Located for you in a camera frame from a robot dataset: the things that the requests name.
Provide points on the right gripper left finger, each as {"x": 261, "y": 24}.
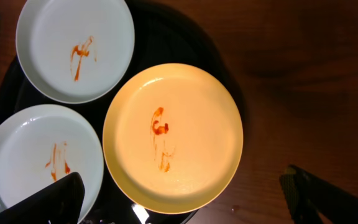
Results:
{"x": 60, "y": 202}

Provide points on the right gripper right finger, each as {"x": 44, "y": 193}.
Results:
{"x": 308, "y": 197}

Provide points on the light blue plate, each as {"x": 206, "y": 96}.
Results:
{"x": 42, "y": 144}
{"x": 75, "y": 51}

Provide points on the yellow plate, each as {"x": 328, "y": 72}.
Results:
{"x": 172, "y": 138}

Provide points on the round black serving tray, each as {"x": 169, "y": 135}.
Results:
{"x": 162, "y": 35}

